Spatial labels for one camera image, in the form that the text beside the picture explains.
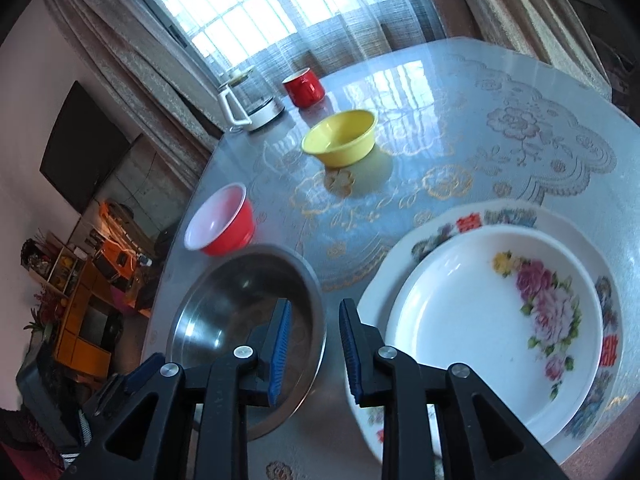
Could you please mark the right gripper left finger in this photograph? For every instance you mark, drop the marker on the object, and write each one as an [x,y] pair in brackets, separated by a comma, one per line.
[163,418]

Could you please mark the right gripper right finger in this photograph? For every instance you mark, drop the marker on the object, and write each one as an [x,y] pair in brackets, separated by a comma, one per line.
[480,437]

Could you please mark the large stainless steel bowl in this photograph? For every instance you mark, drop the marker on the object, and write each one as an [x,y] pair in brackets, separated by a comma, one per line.
[238,293]

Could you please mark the yellow plastic bowl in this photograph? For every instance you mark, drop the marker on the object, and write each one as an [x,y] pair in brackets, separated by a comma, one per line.
[342,139]

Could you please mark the deep floral white plate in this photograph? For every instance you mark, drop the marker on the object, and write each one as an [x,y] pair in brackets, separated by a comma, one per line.
[515,305]

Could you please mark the orange wooden cabinet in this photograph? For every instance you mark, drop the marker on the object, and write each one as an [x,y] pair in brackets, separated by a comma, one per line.
[83,297]

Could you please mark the large floral white plate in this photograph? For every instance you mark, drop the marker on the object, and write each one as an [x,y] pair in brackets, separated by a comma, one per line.
[377,301]

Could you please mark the red bowl white inside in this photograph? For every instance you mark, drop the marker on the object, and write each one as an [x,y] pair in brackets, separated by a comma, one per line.
[223,223]

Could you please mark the lace patterned tablecloth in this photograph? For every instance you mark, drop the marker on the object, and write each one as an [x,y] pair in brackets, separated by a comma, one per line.
[459,122]

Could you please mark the black television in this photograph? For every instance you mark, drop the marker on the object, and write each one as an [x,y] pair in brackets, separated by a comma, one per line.
[83,149]

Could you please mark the red mug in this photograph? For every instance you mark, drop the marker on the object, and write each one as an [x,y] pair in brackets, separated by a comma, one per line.
[304,88]

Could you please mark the beige drape curtain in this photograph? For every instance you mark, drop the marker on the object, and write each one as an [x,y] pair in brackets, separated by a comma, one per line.
[548,30]

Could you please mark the sheer window curtain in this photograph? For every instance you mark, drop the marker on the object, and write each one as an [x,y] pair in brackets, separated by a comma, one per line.
[273,38]

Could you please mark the glass kettle white handle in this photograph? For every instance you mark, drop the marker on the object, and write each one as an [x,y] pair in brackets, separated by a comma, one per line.
[247,100]

